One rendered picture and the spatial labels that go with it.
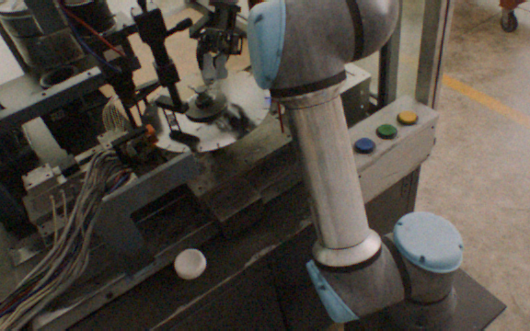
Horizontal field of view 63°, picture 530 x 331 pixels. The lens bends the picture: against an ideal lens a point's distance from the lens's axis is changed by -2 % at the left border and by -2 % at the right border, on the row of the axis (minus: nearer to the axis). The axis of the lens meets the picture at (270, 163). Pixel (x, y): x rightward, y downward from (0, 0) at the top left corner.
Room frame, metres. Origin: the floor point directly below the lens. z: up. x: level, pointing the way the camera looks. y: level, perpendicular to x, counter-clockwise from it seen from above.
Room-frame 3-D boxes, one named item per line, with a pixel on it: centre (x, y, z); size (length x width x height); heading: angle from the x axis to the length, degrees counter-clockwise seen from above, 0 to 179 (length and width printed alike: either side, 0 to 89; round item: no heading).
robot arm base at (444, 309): (0.40, -0.24, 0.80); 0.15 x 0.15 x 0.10
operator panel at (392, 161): (0.75, -0.27, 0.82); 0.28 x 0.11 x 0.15; 117
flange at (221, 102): (0.90, 0.13, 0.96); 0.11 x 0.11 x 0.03
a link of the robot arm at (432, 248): (0.40, -0.23, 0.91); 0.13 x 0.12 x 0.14; 99
